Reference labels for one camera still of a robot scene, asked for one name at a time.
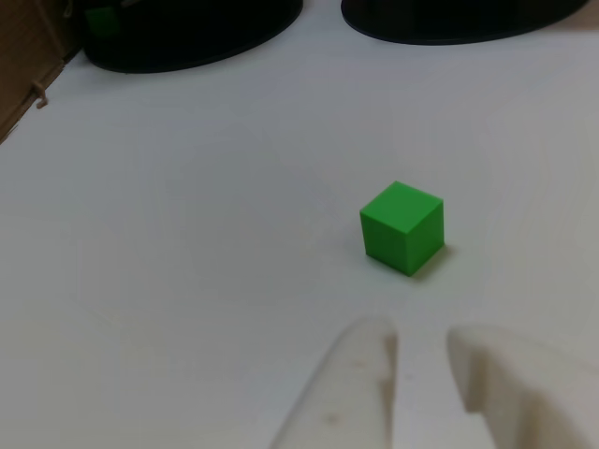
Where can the dark round base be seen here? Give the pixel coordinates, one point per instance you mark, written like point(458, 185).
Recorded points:
point(187, 33)
point(444, 18)

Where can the green cube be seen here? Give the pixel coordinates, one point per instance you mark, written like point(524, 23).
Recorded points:
point(398, 224)

